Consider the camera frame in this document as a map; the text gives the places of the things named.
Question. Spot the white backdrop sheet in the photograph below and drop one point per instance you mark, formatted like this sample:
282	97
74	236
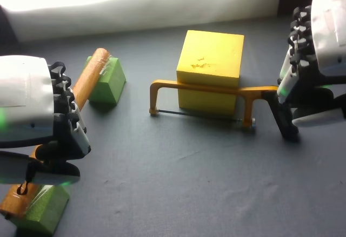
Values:
135	10

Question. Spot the green house-shaped support block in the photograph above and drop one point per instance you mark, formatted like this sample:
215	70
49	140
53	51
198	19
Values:
108	91
46	210

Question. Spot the yellow wooden cube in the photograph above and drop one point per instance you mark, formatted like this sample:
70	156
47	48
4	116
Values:
211	56

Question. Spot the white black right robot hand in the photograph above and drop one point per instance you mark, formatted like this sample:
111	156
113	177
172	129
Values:
327	32

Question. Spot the brown wooden rod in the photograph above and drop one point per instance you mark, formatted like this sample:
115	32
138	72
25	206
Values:
92	77

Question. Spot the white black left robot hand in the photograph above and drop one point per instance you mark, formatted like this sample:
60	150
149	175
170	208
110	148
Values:
24	99

